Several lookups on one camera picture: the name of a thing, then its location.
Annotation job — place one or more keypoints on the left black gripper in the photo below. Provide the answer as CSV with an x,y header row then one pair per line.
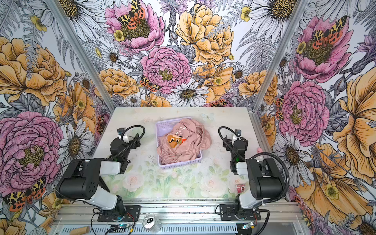
x,y
129,141

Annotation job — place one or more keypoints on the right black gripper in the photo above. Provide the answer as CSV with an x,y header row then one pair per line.
x,y
235,144

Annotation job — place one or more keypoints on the lavender plastic laundry basket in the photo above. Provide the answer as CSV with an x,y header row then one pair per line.
x,y
164,127

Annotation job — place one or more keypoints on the pink printed t-shirt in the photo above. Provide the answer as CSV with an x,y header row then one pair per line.
x,y
183,142

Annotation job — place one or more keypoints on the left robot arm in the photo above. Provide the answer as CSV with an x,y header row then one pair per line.
x,y
82,180

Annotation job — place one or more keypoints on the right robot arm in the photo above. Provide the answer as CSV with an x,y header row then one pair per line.
x,y
266,183

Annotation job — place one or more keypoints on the small pink red toy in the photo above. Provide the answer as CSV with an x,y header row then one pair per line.
x,y
240,188

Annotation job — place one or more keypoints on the silver drink can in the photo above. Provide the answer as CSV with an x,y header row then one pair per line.
x,y
151,223

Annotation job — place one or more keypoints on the wooden block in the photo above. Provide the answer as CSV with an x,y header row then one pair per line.
x,y
80,231

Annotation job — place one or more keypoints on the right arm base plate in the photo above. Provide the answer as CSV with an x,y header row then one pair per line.
x,y
231,212

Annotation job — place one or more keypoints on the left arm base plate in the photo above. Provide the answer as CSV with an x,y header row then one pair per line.
x,y
131,213

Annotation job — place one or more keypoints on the aluminium frame rail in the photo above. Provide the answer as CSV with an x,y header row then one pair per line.
x,y
194,210

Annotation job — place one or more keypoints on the white perforated cable duct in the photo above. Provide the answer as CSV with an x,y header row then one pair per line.
x,y
166,229

